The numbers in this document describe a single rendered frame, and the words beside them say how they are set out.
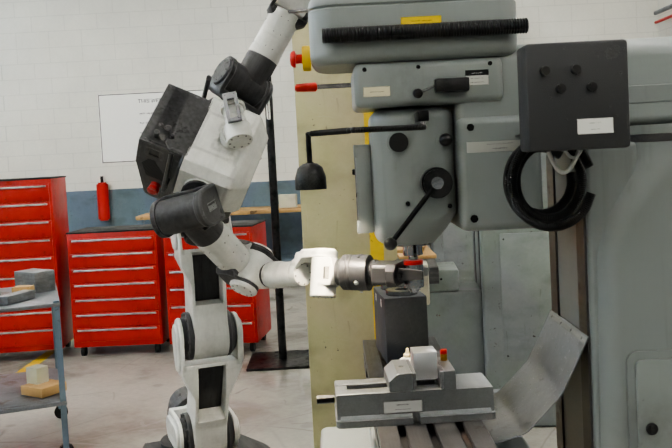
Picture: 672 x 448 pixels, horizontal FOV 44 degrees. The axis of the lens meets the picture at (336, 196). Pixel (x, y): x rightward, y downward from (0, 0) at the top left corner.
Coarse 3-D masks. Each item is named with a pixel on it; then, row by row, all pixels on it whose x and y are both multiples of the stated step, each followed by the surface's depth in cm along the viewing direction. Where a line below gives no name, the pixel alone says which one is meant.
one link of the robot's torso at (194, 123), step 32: (192, 96) 219; (160, 128) 211; (192, 128) 213; (256, 128) 220; (160, 160) 213; (192, 160) 209; (224, 160) 211; (256, 160) 218; (160, 192) 225; (224, 192) 211
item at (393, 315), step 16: (384, 288) 243; (400, 288) 238; (384, 304) 230; (400, 304) 230; (416, 304) 230; (384, 320) 231; (400, 320) 230; (416, 320) 231; (384, 336) 233; (400, 336) 230; (416, 336) 231; (384, 352) 235; (400, 352) 231
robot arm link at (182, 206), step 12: (192, 192) 204; (168, 204) 203; (180, 204) 202; (192, 204) 200; (156, 216) 203; (168, 216) 202; (180, 216) 201; (192, 216) 200; (168, 228) 204; (180, 228) 203; (192, 228) 204; (204, 228) 205; (216, 228) 208; (192, 240) 209; (204, 240) 207; (216, 240) 209
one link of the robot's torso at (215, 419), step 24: (240, 336) 247; (192, 360) 251; (216, 360) 249; (240, 360) 248; (192, 384) 244; (216, 384) 252; (192, 408) 251; (216, 408) 256; (192, 432) 252; (216, 432) 253
